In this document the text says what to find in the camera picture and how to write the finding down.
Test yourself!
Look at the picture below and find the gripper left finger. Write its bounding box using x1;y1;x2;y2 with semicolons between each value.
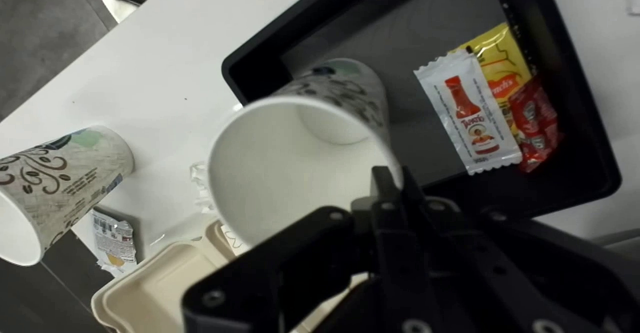
181;165;435;333

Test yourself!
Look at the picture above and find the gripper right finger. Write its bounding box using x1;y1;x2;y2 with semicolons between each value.
400;167;640;333

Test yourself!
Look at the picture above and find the printed white paper cup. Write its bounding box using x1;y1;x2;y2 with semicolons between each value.
0;125;136;267
206;58;404;248

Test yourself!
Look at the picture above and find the beige clamshell food container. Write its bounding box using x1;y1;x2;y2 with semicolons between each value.
90;219;373;333

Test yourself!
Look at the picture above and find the clear plastic wrapper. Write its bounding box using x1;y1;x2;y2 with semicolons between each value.
189;160;217;215

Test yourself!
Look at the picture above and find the red ketchup packet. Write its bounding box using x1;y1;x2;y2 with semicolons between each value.
509;75;563;174

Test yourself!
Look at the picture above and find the black plastic tray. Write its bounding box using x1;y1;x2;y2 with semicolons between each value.
221;0;622;221

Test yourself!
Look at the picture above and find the white hot sauce packet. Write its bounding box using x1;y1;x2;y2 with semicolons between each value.
413;48;523;176

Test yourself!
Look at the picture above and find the silver white sauce packet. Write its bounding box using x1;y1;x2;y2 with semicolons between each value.
91;208;138;278

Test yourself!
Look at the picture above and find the yellow mustard packet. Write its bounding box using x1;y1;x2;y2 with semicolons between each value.
450;22;533;139

